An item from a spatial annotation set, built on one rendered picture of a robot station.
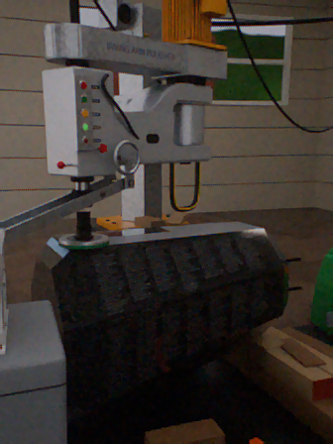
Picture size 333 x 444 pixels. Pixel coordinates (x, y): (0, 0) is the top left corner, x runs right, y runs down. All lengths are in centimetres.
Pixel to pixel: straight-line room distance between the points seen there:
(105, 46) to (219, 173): 701
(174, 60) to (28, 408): 170
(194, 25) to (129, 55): 46
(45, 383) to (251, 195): 836
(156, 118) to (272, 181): 729
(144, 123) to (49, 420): 143
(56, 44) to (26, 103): 617
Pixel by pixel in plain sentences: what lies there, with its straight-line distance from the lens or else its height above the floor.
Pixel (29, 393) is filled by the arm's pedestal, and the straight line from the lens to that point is 113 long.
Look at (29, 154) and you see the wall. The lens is 821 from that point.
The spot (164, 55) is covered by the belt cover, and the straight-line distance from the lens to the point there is 235.
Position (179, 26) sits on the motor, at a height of 181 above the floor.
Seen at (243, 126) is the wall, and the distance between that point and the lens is 916.
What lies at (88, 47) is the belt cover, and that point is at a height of 164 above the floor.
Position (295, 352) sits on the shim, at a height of 25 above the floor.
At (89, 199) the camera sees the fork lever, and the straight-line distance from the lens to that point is 211.
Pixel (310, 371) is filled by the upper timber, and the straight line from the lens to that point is 252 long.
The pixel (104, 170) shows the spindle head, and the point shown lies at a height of 117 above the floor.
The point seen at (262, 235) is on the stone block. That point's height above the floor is 82.
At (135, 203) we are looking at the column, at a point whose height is 90.
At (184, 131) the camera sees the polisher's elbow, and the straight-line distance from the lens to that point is 250.
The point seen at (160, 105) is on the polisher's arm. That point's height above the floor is 145.
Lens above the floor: 130
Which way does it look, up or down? 10 degrees down
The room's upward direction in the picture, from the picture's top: straight up
